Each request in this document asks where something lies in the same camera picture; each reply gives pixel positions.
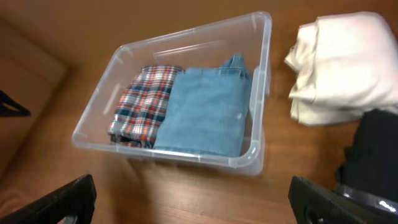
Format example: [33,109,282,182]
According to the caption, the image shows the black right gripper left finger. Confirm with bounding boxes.
[1,174,97,224]

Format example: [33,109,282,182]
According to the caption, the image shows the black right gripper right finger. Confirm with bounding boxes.
[288,176,397,224]

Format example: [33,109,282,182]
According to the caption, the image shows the black cloth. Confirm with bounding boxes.
[335,110,397,202]

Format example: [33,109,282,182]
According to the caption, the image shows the red navy plaid shirt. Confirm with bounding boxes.
[108,65,183,149]

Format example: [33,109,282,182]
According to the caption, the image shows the blue denim jeans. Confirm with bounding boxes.
[154,54,252,157]

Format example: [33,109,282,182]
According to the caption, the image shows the cream cloth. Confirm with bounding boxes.
[284,12,397,126]

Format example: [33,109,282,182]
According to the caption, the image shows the clear plastic storage container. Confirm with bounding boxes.
[72,11,272,176]

